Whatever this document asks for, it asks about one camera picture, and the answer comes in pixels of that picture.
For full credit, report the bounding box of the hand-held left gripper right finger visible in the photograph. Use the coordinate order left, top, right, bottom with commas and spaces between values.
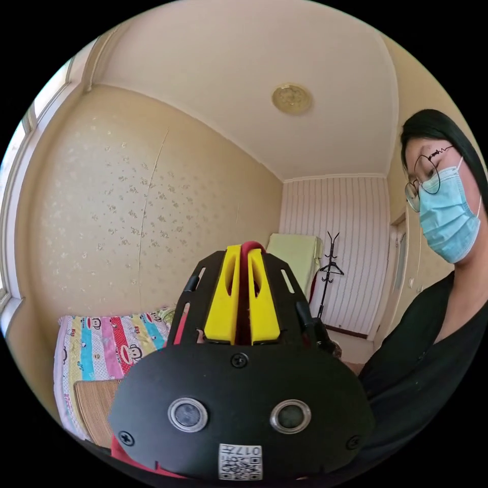
248, 251, 282, 343

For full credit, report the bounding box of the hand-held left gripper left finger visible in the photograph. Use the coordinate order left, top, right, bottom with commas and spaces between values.
204, 245, 242, 341

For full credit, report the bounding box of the red long sleeve shirt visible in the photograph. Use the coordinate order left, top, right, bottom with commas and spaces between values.
109, 240, 310, 479

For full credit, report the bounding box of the pale green covered cupboard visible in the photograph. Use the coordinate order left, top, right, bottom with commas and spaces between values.
265, 233, 324, 302

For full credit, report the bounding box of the black coat rack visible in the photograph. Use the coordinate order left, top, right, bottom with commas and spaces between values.
315, 230, 345, 322

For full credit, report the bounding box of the bed with printed striped sheet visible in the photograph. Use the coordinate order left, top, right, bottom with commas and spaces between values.
52, 306, 185, 447

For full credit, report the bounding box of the person's body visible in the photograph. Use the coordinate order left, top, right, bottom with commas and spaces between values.
357, 109, 488, 482

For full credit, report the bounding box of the round gold ceiling lamp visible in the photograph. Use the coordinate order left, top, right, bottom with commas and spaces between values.
271, 83, 314, 115

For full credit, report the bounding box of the window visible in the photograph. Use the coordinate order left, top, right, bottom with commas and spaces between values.
0, 56, 78, 318

